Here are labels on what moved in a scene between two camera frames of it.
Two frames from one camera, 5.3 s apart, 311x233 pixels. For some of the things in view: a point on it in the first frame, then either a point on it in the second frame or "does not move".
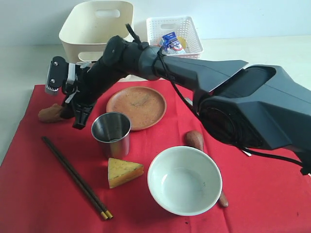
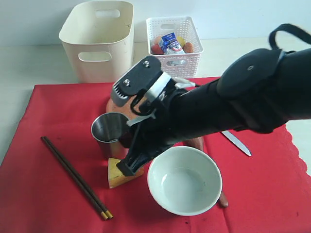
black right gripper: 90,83 to 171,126
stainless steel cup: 112,129 does not move
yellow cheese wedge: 120,171 does not move
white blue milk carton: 171,45 does not move
